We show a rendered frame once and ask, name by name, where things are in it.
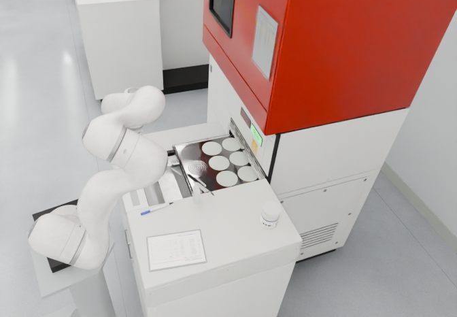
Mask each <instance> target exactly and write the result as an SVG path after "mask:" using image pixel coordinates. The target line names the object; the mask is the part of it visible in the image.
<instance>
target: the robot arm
mask: <svg viewBox="0 0 457 317"><path fill-rule="evenodd" d="M164 108H165V96H164V94H163V92H162V91H161V90H160V89H159V88H157V87H155V86H143V87H141V88H128V89H126V90H125V91H124V93H113V94H109V95H107V96H105V97H104V99H103V100H102V102H101V112H102V114H103V115H101V116H98V117H96V118H95V119H93V120H91V121H90V122H89V123H88V124H87V126H86V127H85V129H84V131H83V134H82V143H83V145H84V147H85V149H86V150H87V151H88V152H89V153H91V154H92V155H93V156H95V157H97V158H99V159H102V160H104V161H106V162H108V163H111V164H113V165H115V166H117V167H119V169H110V170H106V171H100V172H99V173H96V174H95V175H94V176H93V177H92V178H91V179H89V181H88V182H87V183H86V185H85V187H84V189H83V191H82V193H81V195H80V197H79V199H78V204H77V205H64V206H61V207H58V208H56V209H55V210H53V211H52V212H51V213H49V214H44V215H43V216H40V217H39V218H38V219H37V220H36V221H35V222H34V223H33V225H32V227H31V228H30V231H29V234H28V243H29V246H30V248H31V249H32V250H33V251H35V252H36V253H38V254H41V255H43V256H47V257H48V258H52V259H54V260H57V261H60V262H63V263H66V264H69V265H73V266H74V267H79V268H81V269H96V268H98V267H99V266H101V265H102V264H103V262H104V261H105V259H106V257H107V254H108V251H109V230H108V222H109V217H110V215H111V213H112V211H113V210H114V208H115V206H116V205H117V203H118V202H119V200H120V199H121V197H122V196H123V195H125V194H127V193H129V192H132V191H134V190H139V189H142V188H145V187H148V186H151V185H153V184H154V183H155V182H157V181H158V180H160V178H161V177H162V176H163V175H164V174H165V171H166V169H167V165H168V157H167V153H166V151H165V149H164V148H163V147H161V146H160V145H158V144H157V143H155V142H154V141H152V140H150V139H148V138H146V137H144V136H143V129H142V127H143V125H145V124H150V123H152V122H154V121H156V120H157V119H158V118H159V117H160V116H161V114H162V112H163V110H164Z"/></svg>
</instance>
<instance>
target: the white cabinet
mask: <svg viewBox="0 0 457 317"><path fill-rule="evenodd" d="M119 202H120V209H121V214H122V221H123V225H124V233H125V237H126V244H127V246H128V249H129V256H130V258H131V261H132V265H133V271H134V274H135V279H136V283H137V289H138V292H139V298H140V301H141V307H142V310H143V316H144V317H277V313H278V311H279V309H280V305H281V303H282V299H283V298H284V294H285V292H286V288H287V285H288V283H289V280H290V276H291V274H292V271H293V269H294V265H295V263H296V261H293V262H290V263H286V264H284V265H280V266H277V267H274V268H271V269H268V270H265V271H262V272H258V273H255V274H252V275H250V276H246V277H244V278H240V279H238V280H233V281H231V282H227V283H225V284H221V285H219V286H215V287H212V288H208V289H206V290H202V291H200V292H197V293H193V294H191V295H187V296H185V297H181V298H179V299H175V300H172V301H168V302H166V303H162V304H160V305H156V306H154V307H149V308H147V306H146V300H145V297H144V293H143V288H142V285H141V280H140V277H139V271H138V268H137V262H136V259H135V253H134V250H133V245H132V241H131V236H130V233H129V228H128V224H127V221H126V216H125V213H124V207H123V204H122V198H121V199H120V200H119Z"/></svg>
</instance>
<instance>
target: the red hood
mask: <svg viewBox="0 0 457 317"><path fill-rule="evenodd" d="M456 10H457V0H203V43H204V45H205V47H206V48H207V49H208V51H209V53H210V54H211V55H212V57H213V58H214V60H215V62H216V63H217V64H218V66H219V68H220V69H221V70H222V72H223V74H224V75H225V76H226V78H227V80H228V81H229V82H230V84H231V86H232V87H233V88H234V90H235V92H236V93H237V94H238V96H239V98H240V99H241V100H242V102H243V104H244V105H245V107H246V108H247V110H248V111H249V113H250V114H251V116H252V117H253V119H254V120H255V122H256V123H257V125H258V126H259V128H260V129H261V131H262V132H263V134H264V135H265V136H268V135H273V134H277V133H283V132H287V131H293V130H297V129H304V128H307V127H313V126H317V125H321V124H327V123H331V122H337V121H341V120H347V119H351V118H357V117H361V116H367V115H371V114H377V113H381V112H387V111H390V110H397V109H401V108H404V107H410V105H411V103H412V101H413V99H414V97H415V95H416V93H417V91H418V89H419V87H420V85H421V83H422V81H423V79H424V76H425V74H426V72H427V70H428V68H429V66H430V64H431V62H432V60H433V57H434V55H435V53H436V51H437V49H438V47H439V45H440V43H441V40H442V39H443V36H444V35H445V32H446V31H447V28H448V27H449V25H450V22H451V20H452V18H453V16H454V14H455V12H456Z"/></svg>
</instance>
